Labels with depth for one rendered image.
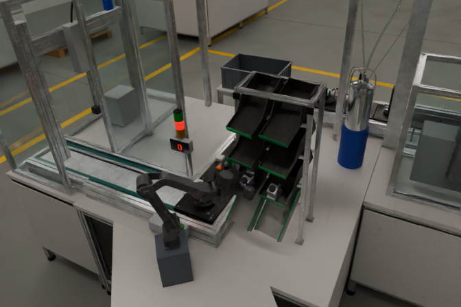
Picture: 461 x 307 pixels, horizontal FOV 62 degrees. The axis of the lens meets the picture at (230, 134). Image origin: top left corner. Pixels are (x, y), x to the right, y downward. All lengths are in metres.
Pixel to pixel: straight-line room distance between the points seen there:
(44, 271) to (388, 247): 2.43
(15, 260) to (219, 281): 2.06
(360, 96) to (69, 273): 2.41
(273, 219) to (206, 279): 0.41
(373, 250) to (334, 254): 0.59
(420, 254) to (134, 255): 1.57
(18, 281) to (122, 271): 1.50
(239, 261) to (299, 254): 0.29
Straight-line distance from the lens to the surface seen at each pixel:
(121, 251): 2.08
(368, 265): 2.66
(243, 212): 1.91
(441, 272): 2.57
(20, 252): 3.59
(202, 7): 2.85
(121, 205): 2.25
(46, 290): 3.23
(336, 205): 2.25
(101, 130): 3.05
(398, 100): 2.60
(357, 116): 2.31
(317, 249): 2.01
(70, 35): 2.50
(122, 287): 1.94
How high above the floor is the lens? 2.38
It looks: 33 degrees down
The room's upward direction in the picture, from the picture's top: 3 degrees counter-clockwise
